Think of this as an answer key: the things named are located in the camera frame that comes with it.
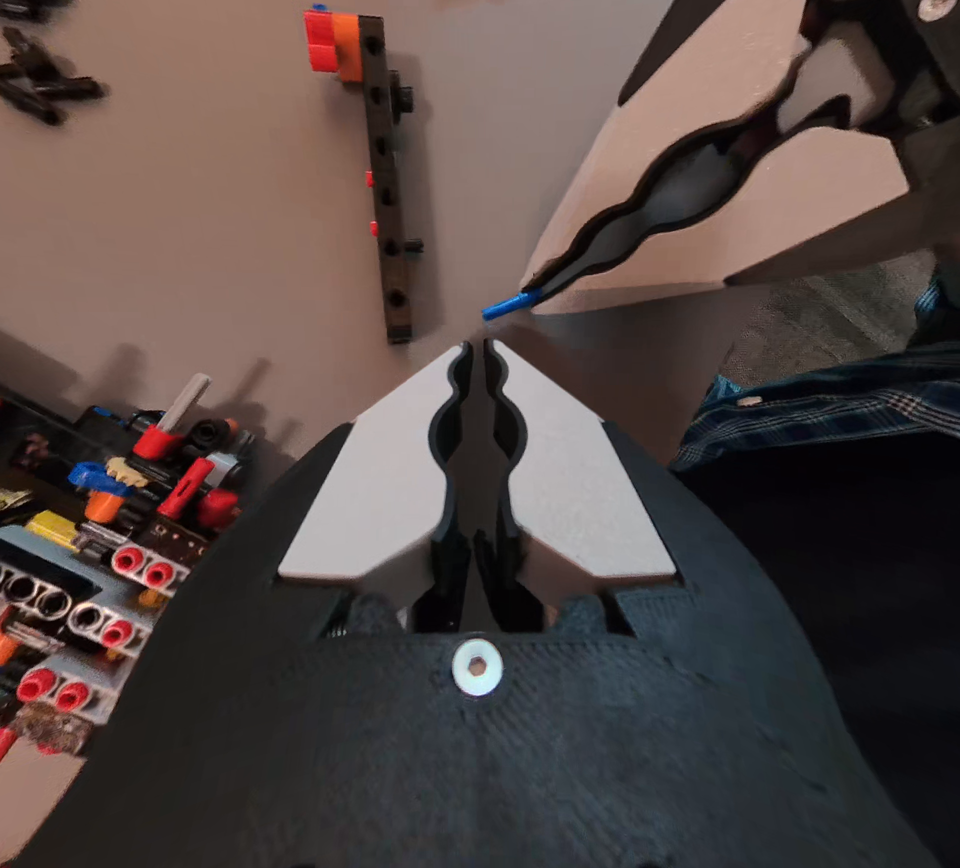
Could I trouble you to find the blue lego pin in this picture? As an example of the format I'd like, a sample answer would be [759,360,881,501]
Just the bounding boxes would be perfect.
[482,289,543,322]

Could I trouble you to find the dark lego axle piece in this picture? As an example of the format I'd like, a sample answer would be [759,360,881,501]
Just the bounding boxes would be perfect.
[0,26,65,83]

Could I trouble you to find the partly built lego vehicle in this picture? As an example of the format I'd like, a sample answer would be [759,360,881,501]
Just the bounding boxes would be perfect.
[0,373,258,766]

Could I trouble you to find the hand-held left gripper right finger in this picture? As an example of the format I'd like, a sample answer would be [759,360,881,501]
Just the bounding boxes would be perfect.
[474,337,689,633]

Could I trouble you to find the plaid shirt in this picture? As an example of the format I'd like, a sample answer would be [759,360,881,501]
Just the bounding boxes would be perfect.
[669,274,960,473]

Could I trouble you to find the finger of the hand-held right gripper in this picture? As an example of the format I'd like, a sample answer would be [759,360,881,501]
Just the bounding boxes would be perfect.
[519,0,815,293]
[525,95,935,318]

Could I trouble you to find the dark garment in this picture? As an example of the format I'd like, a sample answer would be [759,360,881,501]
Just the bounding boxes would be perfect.
[675,433,960,868]

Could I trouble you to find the black lego beam assembly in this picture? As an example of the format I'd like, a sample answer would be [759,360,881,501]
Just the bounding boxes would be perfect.
[303,4,426,346]

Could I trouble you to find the black lego pin connector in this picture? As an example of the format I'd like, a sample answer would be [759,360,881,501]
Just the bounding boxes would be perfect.
[0,74,111,128]

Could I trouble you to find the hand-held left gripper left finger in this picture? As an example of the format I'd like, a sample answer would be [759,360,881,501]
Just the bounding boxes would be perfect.
[277,341,475,633]

